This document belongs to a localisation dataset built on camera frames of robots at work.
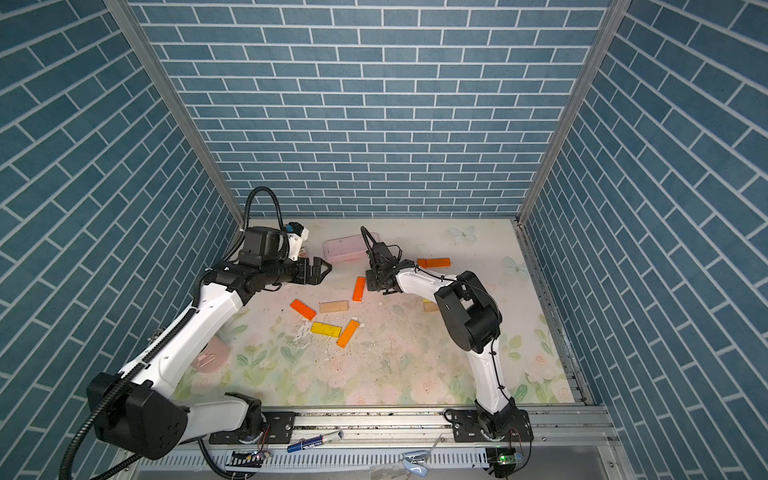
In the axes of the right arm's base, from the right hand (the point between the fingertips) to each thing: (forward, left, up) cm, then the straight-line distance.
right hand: (374, 280), depth 99 cm
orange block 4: (-18, +6, -4) cm, 19 cm away
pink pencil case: (+13, +13, 0) cm, 18 cm away
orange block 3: (-11, +22, -4) cm, 25 cm away
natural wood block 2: (-9, +12, -3) cm, 15 cm away
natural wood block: (-6, -19, -4) cm, 21 cm away
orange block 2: (-2, +5, -2) cm, 6 cm away
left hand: (-9, +11, +20) cm, 24 cm away
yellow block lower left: (-18, +13, -1) cm, 22 cm away
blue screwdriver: (-46, +9, -2) cm, 47 cm away
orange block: (+12, -20, -3) cm, 24 cm away
